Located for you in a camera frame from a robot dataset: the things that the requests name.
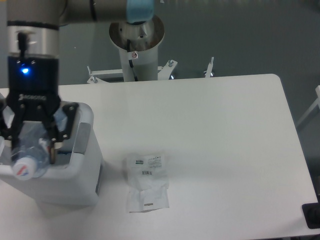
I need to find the white trash can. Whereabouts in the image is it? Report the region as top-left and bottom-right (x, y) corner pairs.
(0, 103), (104, 206)

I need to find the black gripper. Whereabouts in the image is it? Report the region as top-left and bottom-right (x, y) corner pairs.
(0, 56), (79, 165)

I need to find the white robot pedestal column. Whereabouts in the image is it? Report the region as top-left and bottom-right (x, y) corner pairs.
(109, 15), (165, 68)

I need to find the white trash can lid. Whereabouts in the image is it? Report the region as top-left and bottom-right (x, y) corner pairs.
(2, 105), (15, 129)

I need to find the clear plastic packaging bag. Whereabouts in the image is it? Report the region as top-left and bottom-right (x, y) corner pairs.
(126, 151), (170, 213)

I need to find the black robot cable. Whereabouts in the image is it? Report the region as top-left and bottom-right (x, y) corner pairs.
(126, 38), (139, 82)

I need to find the clear plastic water bottle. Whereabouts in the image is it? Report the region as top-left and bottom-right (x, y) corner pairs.
(11, 121), (51, 181)

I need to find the white frame at right edge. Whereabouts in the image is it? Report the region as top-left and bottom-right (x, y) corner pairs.
(296, 85), (320, 131)

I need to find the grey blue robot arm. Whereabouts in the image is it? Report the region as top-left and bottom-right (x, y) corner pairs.
(0, 0), (155, 164)

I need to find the black device at table edge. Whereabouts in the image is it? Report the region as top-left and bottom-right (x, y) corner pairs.
(302, 202), (320, 229)

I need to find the white pedestal base frame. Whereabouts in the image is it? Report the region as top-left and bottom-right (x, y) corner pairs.
(86, 56), (215, 84)

